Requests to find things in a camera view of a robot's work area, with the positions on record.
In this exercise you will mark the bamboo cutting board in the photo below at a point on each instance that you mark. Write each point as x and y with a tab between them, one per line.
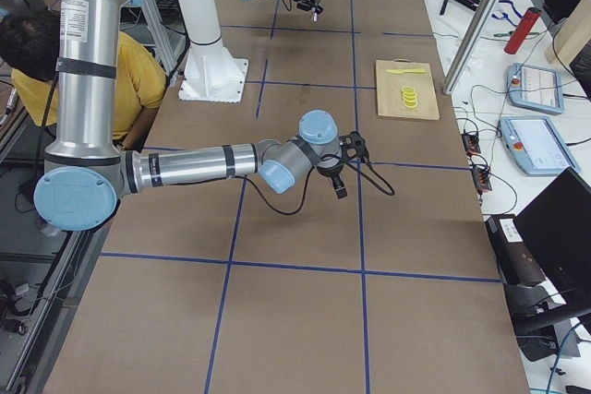
389	94

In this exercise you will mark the yellow plastic knife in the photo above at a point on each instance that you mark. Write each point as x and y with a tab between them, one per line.
403	71

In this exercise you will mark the near teach pendant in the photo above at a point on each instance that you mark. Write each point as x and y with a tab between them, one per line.
536	146

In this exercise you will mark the teach pendant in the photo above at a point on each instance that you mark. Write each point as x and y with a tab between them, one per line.
536	146
535	88

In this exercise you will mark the black monitor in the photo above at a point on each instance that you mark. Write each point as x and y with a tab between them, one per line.
555	227

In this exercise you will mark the red bottle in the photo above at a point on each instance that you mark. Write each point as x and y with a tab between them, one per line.
527	22

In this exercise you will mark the far teach pendant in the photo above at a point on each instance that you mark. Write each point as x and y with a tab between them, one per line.
535	88

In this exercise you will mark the person in yellow shirt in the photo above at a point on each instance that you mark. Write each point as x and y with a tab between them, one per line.
30	45

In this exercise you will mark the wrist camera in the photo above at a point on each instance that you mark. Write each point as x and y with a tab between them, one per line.
353	146

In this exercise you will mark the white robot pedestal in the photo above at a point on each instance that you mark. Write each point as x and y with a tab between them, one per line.
211	73

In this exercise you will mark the aluminium frame post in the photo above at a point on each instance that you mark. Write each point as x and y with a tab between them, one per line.
468	44

